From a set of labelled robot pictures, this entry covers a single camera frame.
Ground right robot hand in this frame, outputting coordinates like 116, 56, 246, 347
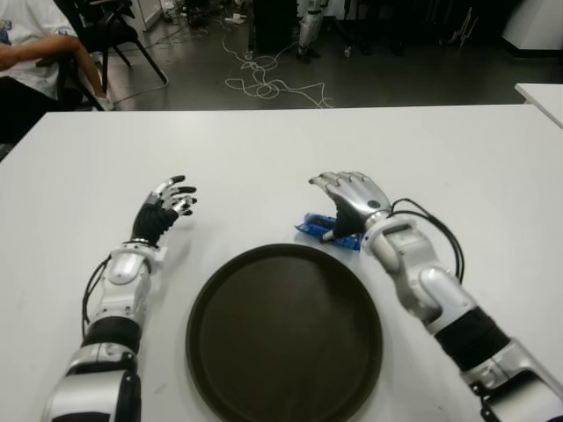
308, 171, 392, 244

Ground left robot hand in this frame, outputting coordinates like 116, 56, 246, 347
131, 174, 198, 248

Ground blue Oreo packet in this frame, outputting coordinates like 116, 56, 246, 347
293, 212, 363, 252

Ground dark round tray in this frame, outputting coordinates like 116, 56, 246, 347
185, 243, 384, 422

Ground silver humanoid robot legs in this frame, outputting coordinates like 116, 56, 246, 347
295, 0, 329, 63

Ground black cabinet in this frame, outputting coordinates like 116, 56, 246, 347
251, 0, 301, 55

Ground black chair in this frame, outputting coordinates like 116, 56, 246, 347
56, 0, 169, 111

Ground white board panel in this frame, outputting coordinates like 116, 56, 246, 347
130, 0, 162, 33

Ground seated person white shirt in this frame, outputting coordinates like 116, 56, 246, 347
0, 0, 114, 146

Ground white side table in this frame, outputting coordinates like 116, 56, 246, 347
514, 82, 563, 131

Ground white counter block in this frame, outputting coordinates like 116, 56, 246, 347
501, 0, 563, 59

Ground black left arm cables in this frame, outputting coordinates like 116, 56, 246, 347
80, 257, 112, 340

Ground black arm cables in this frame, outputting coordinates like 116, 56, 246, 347
80, 257, 112, 340
389, 198, 466, 283

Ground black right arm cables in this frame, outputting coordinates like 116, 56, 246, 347
389, 198, 466, 283

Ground white cable on floor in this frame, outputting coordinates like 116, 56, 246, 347
222, 25, 337, 110

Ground silver folded frame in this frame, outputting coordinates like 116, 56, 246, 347
450, 5, 479, 46

